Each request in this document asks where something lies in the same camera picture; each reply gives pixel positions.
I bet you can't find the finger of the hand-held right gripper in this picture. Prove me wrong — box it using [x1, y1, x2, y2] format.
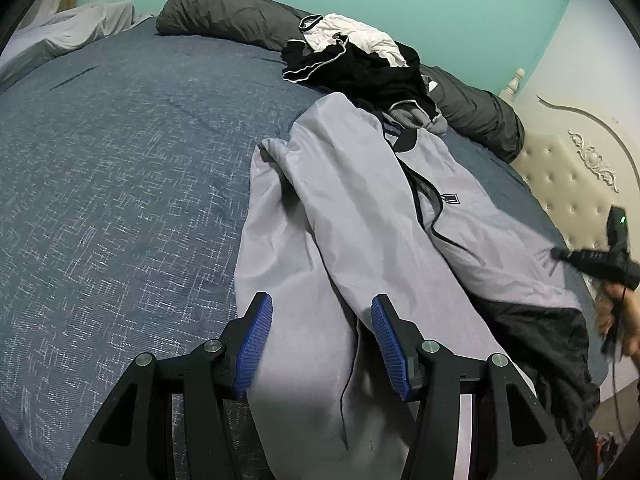
[552, 247, 599, 271]

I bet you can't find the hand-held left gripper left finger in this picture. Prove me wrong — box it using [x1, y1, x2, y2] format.
[62, 292, 274, 480]

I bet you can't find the dark grey rolled duvet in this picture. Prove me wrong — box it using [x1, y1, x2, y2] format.
[156, 0, 526, 163]

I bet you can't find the white garment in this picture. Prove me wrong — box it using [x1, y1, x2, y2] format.
[299, 13, 409, 69]

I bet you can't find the person's right hand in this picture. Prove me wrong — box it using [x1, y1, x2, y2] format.
[595, 283, 640, 361]

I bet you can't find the cream tufted headboard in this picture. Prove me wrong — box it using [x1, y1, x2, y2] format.
[497, 67, 640, 403]

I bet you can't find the black garment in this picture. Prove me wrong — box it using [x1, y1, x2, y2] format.
[281, 14, 441, 117]

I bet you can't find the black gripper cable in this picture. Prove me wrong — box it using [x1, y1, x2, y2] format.
[601, 285, 628, 443]

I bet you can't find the light grey zip jacket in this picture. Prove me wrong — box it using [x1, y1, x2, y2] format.
[234, 92, 601, 480]

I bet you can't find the grey drawstring hoodie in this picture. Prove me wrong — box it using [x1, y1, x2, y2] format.
[382, 101, 449, 137]

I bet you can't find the light grey blanket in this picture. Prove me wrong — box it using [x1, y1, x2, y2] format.
[0, 1, 153, 92]

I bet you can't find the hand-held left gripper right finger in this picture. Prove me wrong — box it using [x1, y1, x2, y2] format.
[370, 294, 598, 480]

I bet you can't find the colourful floor clutter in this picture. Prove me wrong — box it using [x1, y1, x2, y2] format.
[594, 432, 623, 463]

